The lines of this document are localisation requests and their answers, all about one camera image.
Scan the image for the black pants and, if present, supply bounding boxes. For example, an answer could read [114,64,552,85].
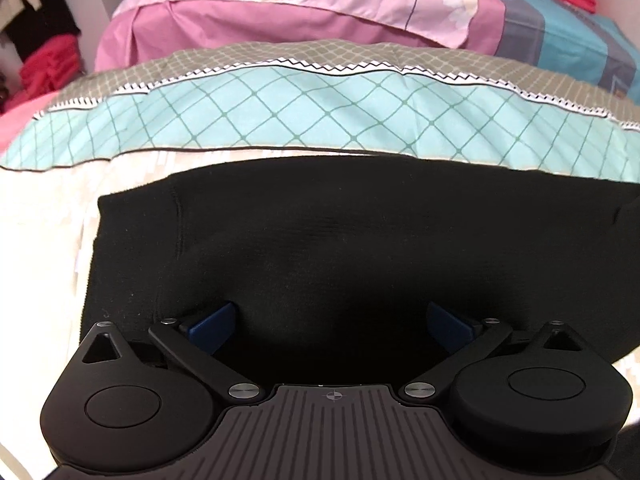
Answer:
[80,157,640,391]

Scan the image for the pink floral quilt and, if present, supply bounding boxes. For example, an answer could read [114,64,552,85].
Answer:
[94,0,507,74]

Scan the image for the dark hanging clothes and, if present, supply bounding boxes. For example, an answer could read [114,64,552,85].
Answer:
[0,0,85,63]

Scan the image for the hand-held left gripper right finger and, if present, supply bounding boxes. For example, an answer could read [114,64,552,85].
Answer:
[399,301,587,404]

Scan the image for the teal checked quilt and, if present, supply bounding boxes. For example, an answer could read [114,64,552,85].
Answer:
[0,41,640,185]

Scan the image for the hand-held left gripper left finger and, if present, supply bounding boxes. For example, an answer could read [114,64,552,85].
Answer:
[81,300,266,404]

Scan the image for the blue and grey folded blanket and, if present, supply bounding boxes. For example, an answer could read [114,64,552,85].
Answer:
[477,0,640,127]

